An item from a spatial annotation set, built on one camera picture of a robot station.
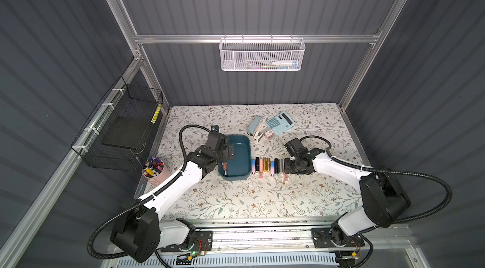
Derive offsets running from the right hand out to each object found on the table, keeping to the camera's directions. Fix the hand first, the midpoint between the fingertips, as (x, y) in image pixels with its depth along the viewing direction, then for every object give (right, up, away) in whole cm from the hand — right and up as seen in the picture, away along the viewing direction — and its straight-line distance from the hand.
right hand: (290, 167), depth 90 cm
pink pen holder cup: (-60, +1, -10) cm, 61 cm away
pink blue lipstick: (-18, 0, +2) cm, 18 cm away
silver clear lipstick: (-4, +1, +2) cm, 5 cm away
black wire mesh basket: (-70, +16, -20) cm, 75 cm away
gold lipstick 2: (-10, +1, +4) cm, 11 cm away
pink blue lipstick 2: (-8, -1, +2) cm, 9 cm away
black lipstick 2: (-6, 0, +3) cm, 7 cm away
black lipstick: (-16, +1, +4) cm, 16 cm away
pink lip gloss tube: (-2, -4, -1) cm, 5 cm away
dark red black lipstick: (-32, -1, +3) cm, 32 cm away
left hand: (-31, +10, -6) cm, 33 cm away
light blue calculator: (-1, +21, +20) cm, 30 cm away
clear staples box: (-8, +15, +15) cm, 23 cm away
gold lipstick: (-12, +1, +4) cm, 13 cm away
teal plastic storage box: (-24, -1, +1) cm, 24 cm away
